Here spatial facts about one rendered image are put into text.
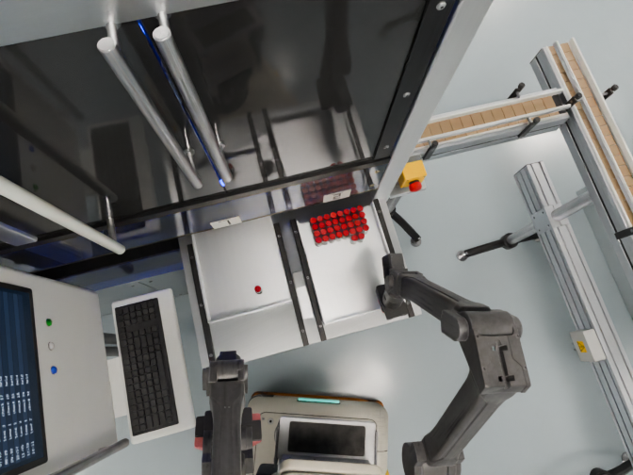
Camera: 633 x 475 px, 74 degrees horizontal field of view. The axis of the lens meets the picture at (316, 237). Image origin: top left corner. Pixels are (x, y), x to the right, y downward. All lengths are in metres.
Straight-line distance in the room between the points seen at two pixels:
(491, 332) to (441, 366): 1.60
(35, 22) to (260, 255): 0.96
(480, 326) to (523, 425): 1.78
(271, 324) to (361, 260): 0.35
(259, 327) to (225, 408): 0.57
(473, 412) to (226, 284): 0.86
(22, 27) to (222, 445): 0.63
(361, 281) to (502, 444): 1.35
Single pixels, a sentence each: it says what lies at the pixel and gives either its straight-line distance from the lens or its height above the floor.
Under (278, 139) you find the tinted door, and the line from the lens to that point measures 0.90.
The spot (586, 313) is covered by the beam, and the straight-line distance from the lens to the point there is 2.02.
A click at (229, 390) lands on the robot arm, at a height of 1.40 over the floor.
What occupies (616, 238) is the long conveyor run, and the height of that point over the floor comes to 0.89.
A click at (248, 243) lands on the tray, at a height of 0.88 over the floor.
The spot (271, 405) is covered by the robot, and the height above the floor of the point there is 0.28.
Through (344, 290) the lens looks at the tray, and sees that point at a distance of 1.36.
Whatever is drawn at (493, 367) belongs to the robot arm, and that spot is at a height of 1.56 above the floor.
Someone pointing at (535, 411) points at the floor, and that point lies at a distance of 2.51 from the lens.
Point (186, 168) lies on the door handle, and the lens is 0.79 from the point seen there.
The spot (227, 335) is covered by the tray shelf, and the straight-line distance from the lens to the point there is 1.36.
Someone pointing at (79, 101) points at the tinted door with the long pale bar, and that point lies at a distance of 0.73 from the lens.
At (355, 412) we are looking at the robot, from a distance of 1.97.
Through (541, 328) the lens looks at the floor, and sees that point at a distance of 2.53.
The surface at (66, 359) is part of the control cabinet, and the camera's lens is 1.34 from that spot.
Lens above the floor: 2.22
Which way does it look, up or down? 75 degrees down
